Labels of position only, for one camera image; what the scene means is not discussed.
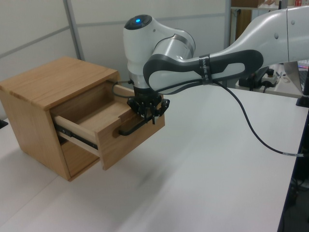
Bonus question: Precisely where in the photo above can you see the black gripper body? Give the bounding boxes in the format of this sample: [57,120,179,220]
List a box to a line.
[133,87,162,103]

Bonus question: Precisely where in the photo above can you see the wooden drawer with black handle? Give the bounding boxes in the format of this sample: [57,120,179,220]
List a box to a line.
[52,81,166,171]

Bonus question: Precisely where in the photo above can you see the light wooden drawer cabinet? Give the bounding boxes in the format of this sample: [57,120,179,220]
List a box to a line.
[0,56,121,182]

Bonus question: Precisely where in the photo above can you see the silver open laptop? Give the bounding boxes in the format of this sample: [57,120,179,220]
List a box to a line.
[281,60,309,95]

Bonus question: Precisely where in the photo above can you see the black emergency stop box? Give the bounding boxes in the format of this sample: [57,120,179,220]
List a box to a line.
[238,65,279,92]

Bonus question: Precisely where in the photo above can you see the small scissors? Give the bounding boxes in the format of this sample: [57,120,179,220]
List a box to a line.
[275,71,291,83]

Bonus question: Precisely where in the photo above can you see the black monitor stand base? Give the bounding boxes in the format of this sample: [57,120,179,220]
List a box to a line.
[295,94,309,108]

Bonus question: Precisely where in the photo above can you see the grey partition post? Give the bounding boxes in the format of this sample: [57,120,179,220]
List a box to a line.
[224,0,233,49]
[63,0,85,61]

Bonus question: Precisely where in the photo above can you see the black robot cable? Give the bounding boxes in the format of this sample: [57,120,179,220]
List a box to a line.
[112,79,305,157]

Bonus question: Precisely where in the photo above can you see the dark table frame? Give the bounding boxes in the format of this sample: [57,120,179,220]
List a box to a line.
[277,108,309,232]

